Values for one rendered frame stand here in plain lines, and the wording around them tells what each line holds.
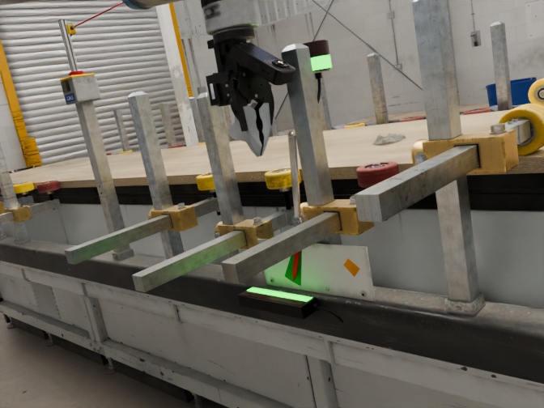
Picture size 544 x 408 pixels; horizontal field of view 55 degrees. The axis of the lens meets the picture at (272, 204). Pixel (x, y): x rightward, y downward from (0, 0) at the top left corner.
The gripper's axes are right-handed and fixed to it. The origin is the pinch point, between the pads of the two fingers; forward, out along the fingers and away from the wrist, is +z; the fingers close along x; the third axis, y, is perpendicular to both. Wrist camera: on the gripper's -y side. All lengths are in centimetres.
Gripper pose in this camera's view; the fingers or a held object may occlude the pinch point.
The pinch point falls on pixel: (261, 148)
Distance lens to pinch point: 91.2
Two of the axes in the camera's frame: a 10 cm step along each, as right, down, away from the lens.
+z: 1.6, 9.7, 1.9
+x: -6.8, 2.4, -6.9
